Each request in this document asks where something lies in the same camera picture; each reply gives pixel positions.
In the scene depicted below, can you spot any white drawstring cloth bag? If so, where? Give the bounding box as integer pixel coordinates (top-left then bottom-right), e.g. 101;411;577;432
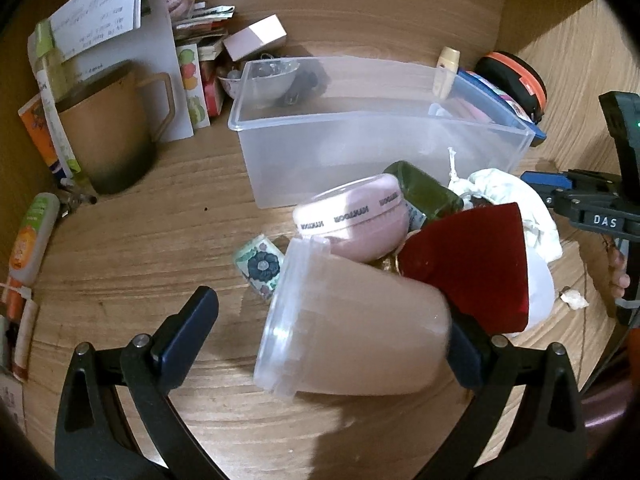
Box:
446;146;564;334

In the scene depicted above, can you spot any small seashell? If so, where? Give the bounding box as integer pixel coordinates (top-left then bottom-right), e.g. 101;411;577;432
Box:
560;287;590;311

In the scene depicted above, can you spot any red velvet pouch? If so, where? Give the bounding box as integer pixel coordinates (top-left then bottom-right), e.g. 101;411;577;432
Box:
397;203;529;336

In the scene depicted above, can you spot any dark green jar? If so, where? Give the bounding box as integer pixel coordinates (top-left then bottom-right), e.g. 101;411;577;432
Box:
384;160;463;231

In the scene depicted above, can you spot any pink round case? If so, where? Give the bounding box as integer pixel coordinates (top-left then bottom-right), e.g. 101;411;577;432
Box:
293;174;409;263

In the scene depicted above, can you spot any translucent plastic cup container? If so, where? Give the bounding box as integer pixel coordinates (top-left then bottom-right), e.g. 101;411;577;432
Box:
254;238;451;398

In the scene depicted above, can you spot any person's hand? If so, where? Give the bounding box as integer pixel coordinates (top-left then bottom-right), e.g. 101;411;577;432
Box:
608;245;630;299

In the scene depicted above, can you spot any black orange round case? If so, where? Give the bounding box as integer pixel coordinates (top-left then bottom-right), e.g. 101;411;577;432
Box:
474;51;548;125

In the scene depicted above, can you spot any blue pencil pouch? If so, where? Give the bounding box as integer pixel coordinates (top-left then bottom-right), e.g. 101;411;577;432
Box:
458;68;547;146

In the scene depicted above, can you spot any cream lotion tube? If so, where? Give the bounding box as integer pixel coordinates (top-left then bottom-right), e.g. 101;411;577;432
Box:
433;47;460;101

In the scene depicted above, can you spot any orange green tube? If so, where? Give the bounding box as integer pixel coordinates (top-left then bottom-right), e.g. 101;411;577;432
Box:
9;192;60;286

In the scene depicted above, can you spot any floral washi tape roll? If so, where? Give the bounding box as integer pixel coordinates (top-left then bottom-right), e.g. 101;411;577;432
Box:
232;234;284;300

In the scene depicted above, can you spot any clear plastic storage bin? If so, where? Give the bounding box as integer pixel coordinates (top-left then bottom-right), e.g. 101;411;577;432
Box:
228;56;534;208

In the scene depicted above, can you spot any glass bowl with trinkets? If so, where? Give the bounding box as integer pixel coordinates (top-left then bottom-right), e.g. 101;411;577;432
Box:
216;58;300;104

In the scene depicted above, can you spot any small pink white box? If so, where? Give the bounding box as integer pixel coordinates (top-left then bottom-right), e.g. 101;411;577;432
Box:
222;14;288;62

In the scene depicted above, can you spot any orange book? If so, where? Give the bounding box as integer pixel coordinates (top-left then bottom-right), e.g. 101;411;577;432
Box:
18;94;64;178

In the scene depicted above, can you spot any fruit pattern booklet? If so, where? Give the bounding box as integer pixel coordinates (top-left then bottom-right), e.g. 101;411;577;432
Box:
176;44;210;129

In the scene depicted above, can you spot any white folder board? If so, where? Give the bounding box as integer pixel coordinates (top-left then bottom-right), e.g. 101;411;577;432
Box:
27;0;196;143

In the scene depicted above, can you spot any white paper receipt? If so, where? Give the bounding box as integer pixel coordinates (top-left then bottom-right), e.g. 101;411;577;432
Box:
49;0;142;61

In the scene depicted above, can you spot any brown mug with handle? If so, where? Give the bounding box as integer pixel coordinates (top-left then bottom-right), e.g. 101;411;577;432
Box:
55;61;176;195

